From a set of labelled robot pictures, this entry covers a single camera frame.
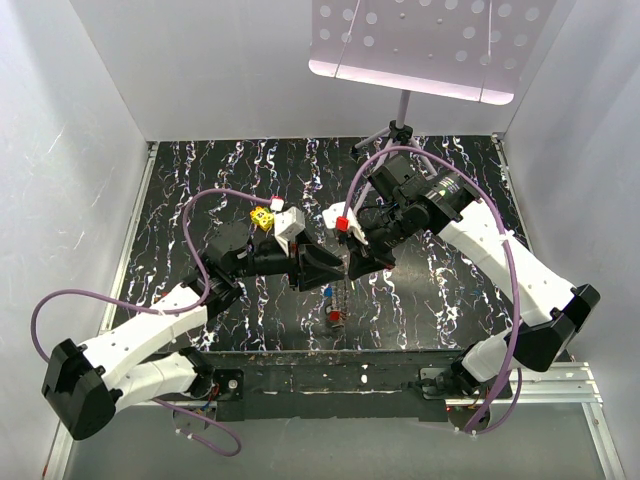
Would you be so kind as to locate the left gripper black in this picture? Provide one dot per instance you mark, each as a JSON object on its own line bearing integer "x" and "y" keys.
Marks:
{"x": 310, "y": 277}

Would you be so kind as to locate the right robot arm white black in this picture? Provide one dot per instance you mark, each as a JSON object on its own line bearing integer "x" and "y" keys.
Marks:
{"x": 548, "y": 310}

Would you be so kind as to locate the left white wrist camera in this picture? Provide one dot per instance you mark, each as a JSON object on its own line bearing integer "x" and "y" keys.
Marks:
{"x": 288, "y": 225}

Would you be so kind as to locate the lilac music stand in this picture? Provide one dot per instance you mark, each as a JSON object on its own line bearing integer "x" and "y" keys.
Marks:
{"x": 479, "y": 52}

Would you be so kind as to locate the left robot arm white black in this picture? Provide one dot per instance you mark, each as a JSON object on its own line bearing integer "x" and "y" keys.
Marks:
{"x": 88, "y": 384}

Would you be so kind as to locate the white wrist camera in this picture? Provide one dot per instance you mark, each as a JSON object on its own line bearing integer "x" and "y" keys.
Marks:
{"x": 343, "y": 220}
{"x": 288, "y": 225}

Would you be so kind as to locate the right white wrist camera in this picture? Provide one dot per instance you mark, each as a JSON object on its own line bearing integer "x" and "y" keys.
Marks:
{"x": 343, "y": 220}

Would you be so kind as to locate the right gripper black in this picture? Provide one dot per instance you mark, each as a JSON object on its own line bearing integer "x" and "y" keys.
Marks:
{"x": 362, "y": 261}

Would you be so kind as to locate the yellow owl number block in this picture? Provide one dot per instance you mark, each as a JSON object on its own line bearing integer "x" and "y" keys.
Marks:
{"x": 263, "y": 218}

